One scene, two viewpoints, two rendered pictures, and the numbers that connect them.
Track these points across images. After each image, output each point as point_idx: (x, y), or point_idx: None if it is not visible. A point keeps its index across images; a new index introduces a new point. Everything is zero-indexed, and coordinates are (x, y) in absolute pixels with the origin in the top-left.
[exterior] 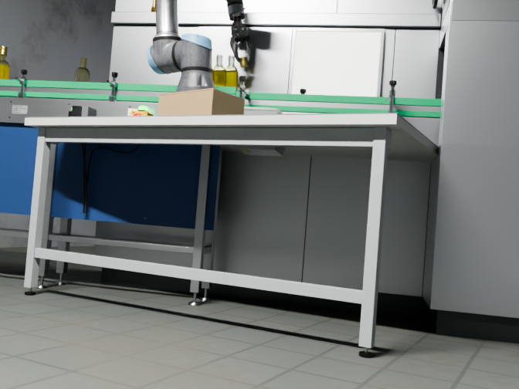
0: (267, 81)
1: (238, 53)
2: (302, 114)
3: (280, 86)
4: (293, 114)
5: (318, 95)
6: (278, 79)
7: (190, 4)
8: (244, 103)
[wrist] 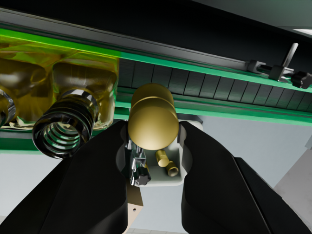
0: (257, 3)
1: (122, 163)
2: (183, 232)
3: (285, 20)
4: (178, 231)
5: (291, 124)
6: (302, 16)
7: None
8: (142, 202)
